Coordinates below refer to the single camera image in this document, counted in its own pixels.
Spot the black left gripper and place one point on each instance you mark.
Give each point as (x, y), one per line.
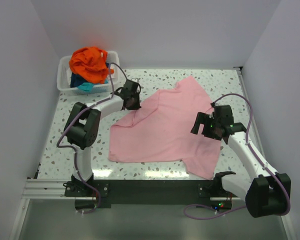
(137, 106)

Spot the dark blue t shirt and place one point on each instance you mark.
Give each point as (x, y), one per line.
(76, 80)

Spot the teal t shirt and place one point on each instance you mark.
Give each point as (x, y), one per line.
(86, 87)

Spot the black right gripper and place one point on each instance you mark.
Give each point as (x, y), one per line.
(204, 118)

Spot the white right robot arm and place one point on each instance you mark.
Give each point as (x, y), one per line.
(266, 192)

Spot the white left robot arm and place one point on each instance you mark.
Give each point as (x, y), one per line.
(81, 129)

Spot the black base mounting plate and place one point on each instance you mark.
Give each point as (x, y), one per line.
(105, 193)

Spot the orange t shirt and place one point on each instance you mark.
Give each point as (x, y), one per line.
(91, 64)

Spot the white garment in basket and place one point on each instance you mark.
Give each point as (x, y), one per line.
(109, 74)

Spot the white plastic laundry basket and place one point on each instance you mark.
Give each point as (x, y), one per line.
(63, 79)

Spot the pink t shirt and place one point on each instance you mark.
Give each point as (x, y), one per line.
(160, 131)

